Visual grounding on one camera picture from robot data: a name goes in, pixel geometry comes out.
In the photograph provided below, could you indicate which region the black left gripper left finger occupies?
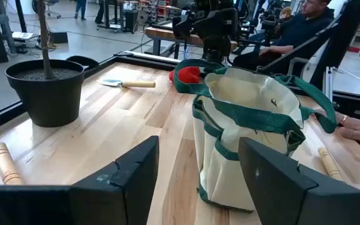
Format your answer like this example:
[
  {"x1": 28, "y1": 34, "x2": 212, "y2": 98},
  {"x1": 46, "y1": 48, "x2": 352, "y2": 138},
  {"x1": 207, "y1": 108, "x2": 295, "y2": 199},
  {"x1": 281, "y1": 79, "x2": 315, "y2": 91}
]
[{"x1": 0, "y1": 135, "x2": 161, "y2": 225}]

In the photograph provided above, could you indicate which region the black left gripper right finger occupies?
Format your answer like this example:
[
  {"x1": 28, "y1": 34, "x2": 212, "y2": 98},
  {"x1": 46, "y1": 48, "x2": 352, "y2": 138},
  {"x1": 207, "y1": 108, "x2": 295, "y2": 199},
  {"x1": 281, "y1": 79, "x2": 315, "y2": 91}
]
[{"x1": 237, "y1": 136, "x2": 360, "y2": 225}]

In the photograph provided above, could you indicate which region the cream gardening bag green trim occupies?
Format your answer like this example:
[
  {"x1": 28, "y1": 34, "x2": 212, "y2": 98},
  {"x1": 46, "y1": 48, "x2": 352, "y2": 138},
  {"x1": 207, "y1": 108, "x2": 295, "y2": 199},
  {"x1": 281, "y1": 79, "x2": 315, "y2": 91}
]
[{"x1": 172, "y1": 58, "x2": 338, "y2": 213}]

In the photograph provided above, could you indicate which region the narrow trowel wooden handle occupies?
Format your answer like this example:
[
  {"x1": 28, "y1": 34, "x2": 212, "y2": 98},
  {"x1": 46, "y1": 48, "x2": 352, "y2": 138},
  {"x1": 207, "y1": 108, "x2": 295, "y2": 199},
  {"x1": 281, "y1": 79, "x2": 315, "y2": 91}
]
[{"x1": 96, "y1": 78, "x2": 156, "y2": 89}]

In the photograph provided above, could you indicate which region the wide trowel wooden handle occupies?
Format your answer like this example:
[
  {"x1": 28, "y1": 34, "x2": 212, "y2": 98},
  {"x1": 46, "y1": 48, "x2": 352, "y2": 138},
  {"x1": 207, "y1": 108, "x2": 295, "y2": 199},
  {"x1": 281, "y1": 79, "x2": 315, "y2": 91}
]
[{"x1": 0, "y1": 142, "x2": 24, "y2": 186}]

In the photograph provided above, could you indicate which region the red cloth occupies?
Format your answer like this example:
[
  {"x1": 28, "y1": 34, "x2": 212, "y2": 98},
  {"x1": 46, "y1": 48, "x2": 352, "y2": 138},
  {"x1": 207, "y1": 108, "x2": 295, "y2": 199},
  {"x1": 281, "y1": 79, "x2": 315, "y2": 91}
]
[{"x1": 168, "y1": 66, "x2": 201, "y2": 84}]

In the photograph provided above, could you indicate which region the person's hand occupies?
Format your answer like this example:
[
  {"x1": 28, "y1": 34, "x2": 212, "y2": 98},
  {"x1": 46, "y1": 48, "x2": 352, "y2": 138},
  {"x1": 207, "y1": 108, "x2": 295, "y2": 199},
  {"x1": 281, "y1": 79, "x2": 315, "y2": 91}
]
[{"x1": 312, "y1": 109, "x2": 360, "y2": 148}]

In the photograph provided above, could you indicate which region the green plant in black pot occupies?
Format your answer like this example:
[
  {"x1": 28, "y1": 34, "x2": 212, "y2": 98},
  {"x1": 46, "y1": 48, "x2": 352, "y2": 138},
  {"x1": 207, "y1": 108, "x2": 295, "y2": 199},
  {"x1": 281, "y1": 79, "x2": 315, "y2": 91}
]
[{"x1": 4, "y1": 0, "x2": 86, "y2": 128}]

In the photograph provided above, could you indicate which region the person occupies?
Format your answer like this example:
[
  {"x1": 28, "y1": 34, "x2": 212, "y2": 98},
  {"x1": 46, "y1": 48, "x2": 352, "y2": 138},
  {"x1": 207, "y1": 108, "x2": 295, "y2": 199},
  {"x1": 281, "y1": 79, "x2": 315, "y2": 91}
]
[
  {"x1": 74, "y1": 0, "x2": 88, "y2": 21},
  {"x1": 94, "y1": 0, "x2": 106, "y2": 24},
  {"x1": 232, "y1": 0, "x2": 336, "y2": 71}
]

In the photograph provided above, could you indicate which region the wooden top workbench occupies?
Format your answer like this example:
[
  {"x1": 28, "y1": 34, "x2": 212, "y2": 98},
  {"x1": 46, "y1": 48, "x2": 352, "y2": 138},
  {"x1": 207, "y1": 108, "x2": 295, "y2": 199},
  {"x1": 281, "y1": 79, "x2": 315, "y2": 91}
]
[{"x1": 144, "y1": 26, "x2": 239, "y2": 57}]

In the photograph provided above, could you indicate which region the black box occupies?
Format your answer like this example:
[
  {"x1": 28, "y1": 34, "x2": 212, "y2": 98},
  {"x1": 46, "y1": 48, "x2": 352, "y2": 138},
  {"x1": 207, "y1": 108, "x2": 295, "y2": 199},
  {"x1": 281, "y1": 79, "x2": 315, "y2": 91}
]
[{"x1": 49, "y1": 31, "x2": 69, "y2": 44}]

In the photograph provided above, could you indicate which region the black table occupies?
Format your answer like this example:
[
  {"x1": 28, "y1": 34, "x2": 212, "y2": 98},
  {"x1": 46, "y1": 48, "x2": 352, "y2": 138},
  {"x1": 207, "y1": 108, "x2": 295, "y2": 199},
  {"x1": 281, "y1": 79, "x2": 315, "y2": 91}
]
[{"x1": 97, "y1": 0, "x2": 125, "y2": 33}]

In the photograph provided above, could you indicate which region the black office chair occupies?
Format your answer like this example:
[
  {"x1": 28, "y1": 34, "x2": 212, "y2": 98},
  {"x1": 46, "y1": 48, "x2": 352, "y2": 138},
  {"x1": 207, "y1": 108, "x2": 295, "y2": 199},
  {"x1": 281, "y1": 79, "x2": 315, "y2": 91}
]
[{"x1": 44, "y1": 0, "x2": 61, "y2": 19}]

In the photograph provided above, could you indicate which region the hand rake wooden handle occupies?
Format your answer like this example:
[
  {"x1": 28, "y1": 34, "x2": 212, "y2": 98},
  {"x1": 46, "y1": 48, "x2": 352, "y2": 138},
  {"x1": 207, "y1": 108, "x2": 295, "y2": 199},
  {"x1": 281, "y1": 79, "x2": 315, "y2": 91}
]
[{"x1": 317, "y1": 146, "x2": 344, "y2": 182}]

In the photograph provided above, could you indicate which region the black table frame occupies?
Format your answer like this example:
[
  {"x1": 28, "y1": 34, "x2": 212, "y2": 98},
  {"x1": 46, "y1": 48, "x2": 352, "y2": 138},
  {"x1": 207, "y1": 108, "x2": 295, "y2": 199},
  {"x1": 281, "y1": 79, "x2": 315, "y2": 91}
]
[{"x1": 0, "y1": 51, "x2": 360, "y2": 138}]

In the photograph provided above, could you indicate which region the black diagonal frame strut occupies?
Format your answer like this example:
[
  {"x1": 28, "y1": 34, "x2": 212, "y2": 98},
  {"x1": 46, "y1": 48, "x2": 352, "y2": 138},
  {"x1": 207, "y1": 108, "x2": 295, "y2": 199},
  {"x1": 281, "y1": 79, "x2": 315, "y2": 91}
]
[{"x1": 257, "y1": 0, "x2": 360, "y2": 91}]

